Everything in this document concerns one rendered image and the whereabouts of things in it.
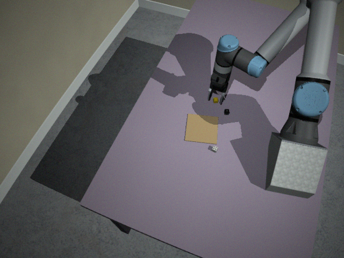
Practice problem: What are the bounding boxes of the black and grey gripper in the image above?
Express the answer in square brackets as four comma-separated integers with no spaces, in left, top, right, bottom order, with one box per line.
[208,60,233,104]

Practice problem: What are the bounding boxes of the tan flat mat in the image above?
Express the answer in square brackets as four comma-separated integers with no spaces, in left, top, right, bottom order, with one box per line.
[185,114,218,144]

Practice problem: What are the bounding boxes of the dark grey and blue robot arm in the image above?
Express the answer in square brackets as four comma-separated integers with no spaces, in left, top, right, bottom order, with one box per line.
[216,0,342,145]

